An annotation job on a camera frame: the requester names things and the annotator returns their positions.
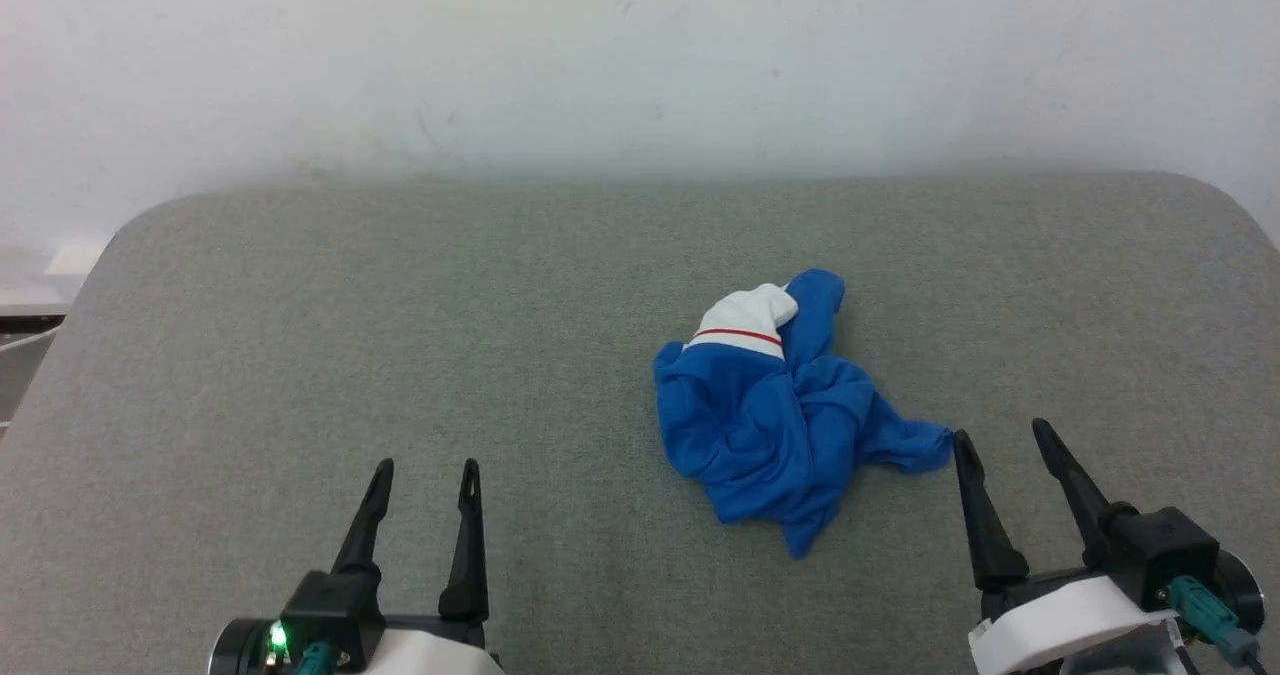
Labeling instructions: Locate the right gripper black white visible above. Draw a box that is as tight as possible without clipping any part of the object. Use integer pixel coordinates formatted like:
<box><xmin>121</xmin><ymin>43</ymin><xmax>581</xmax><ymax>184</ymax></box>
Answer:
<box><xmin>955</xmin><ymin>419</ymin><xmax>1266</xmax><ymax>675</ymax></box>

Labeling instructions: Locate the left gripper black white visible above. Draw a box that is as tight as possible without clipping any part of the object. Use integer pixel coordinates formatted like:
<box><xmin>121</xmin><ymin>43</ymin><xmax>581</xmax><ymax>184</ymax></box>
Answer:
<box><xmin>210</xmin><ymin>459</ymin><xmax>506</xmax><ymax>675</ymax></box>

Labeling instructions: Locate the blue white basketball jersey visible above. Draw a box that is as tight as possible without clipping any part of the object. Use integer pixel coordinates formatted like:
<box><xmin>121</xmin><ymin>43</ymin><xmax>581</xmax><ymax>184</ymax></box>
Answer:
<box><xmin>653</xmin><ymin>269</ymin><xmax>954</xmax><ymax>560</ymax></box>

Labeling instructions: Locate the grey fabric sofa cushion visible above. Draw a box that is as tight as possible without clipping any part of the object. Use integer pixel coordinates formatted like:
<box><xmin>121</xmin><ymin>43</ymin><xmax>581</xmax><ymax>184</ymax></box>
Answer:
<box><xmin>0</xmin><ymin>170</ymin><xmax>1280</xmax><ymax>675</ymax></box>

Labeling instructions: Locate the teal plug right gripper cable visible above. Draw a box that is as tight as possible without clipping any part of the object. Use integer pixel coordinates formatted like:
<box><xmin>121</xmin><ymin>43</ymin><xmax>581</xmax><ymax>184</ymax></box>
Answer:
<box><xmin>1160</xmin><ymin>575</ymin><xmax>1276</xmax><ymax>675</ymax></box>

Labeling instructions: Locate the white floor cable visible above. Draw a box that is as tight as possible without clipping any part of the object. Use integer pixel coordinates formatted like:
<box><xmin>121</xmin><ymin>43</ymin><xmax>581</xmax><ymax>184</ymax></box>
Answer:
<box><xmin>0</xmin><ymin>327</ymin><xmax>65</xmax><ymax>356</ymax></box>

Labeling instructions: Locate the white wall box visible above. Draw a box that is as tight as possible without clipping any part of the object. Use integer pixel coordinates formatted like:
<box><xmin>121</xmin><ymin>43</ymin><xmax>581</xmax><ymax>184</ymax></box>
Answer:
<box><xmin>45</xmin><ymin>238</ymin><xmax>113</xmax><ymax>276</ymax></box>

